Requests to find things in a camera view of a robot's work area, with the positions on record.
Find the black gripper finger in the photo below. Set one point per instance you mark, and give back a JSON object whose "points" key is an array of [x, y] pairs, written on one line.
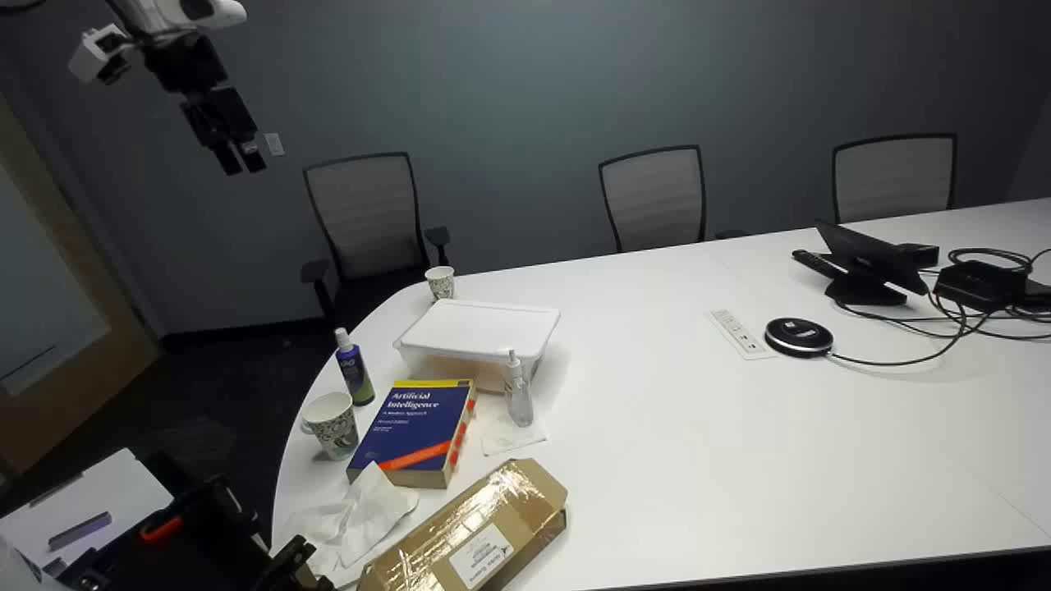
{"points": [[241, 128], [212, 132]]}

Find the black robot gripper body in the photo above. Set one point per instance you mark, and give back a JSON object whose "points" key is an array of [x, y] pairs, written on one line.
{"points": [[186, 65]]}

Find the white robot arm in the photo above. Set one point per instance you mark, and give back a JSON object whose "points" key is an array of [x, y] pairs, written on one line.
{"points": [[165, 20]]}

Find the small clear bottle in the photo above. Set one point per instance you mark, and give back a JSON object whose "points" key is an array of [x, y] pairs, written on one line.
{"points": [[521, 403]]}

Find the left mesh office chair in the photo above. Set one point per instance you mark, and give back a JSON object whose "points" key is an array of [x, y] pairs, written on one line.
{"points": [[369, 215]]}

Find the mesh office chair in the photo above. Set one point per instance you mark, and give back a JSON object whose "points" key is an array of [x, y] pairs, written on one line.
{"points": [[656, 197], [893, 176], [369, 215]]}

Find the patterned paper cup far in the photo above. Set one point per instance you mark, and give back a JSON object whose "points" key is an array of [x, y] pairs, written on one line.
{"points": [[442, 281]]}

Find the patterned paper cup near edge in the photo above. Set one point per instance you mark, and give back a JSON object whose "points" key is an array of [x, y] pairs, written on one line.
{"points": [[329, 417]]}

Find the white lidded plastic container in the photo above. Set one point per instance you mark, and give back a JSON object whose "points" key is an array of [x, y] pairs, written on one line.
{"points": [[477, 341]]}

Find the blue orange textbook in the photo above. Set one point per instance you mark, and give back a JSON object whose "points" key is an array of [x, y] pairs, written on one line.
{"points": [[418, 431]]}

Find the clear plastic bag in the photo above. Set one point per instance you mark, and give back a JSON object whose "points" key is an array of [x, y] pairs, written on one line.
{"points": [[361, 518]]}

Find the white paper clipboard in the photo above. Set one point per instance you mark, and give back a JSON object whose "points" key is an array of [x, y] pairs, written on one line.
{"points": [[87, 510]]}

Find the orange black clamp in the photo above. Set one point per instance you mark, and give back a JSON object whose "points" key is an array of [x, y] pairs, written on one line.
{"points": [[159, 530]]}

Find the middle mesh office chair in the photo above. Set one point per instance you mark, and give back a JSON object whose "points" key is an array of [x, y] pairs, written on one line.
{"points": [[656, 197]]}

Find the brown cardboard package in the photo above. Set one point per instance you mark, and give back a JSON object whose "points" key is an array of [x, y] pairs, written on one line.
{"points": [[477, 540]]}

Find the white remote control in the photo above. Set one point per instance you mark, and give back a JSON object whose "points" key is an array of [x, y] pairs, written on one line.
{"points": [[737, 334]]}

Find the round black speakerphone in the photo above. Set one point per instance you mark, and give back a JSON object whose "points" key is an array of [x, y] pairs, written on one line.
{"points": [[800, 335]]}

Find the right mesh office chair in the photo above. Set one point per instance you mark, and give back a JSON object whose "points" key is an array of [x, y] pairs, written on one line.
{"points": [[893, 176]]}

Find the black conference phone device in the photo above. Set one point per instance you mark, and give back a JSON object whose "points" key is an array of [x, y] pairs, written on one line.
{"points": [[865, 272]]}

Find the black power adapter box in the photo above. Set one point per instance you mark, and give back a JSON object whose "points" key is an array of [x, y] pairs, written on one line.
{"points": [[991, 281]]}

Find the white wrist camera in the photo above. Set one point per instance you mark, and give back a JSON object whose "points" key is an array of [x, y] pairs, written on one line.
{"points": [[101, 54]]}

